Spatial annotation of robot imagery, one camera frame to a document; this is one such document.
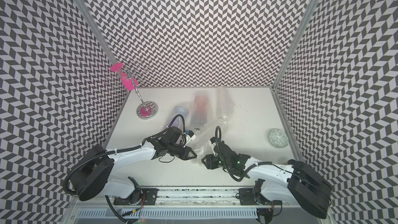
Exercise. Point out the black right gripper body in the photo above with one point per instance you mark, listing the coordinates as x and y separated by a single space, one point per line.
218 166

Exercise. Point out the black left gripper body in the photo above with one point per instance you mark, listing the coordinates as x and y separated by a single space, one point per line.
176 150

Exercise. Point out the clear bubble wrap sheet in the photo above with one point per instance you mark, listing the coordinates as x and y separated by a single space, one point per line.
201 144

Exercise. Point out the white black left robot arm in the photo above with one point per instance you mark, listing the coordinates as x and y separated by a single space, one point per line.
94 175

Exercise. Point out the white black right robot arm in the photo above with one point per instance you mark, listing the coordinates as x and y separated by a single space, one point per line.
295 183

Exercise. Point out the blue purple wrapped vase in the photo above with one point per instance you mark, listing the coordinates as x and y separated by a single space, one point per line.
177 122

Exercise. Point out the pink wrapped vase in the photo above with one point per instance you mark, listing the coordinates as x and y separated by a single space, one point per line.
200 112

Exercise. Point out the clear wrapped vase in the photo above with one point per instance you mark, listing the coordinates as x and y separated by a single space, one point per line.
225 105

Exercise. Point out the green patterned bowl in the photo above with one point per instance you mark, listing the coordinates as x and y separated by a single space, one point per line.
278 138

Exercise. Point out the pink plastic wine glass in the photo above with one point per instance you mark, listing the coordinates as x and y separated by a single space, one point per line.
126 77

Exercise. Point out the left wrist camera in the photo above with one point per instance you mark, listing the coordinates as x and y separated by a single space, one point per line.
190 135

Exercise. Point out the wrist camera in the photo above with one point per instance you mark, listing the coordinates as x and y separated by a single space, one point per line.
190 135
212 145

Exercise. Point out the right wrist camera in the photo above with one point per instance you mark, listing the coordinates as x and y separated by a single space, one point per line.
212 145

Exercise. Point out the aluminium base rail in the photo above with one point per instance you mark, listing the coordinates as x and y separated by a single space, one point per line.
218 195

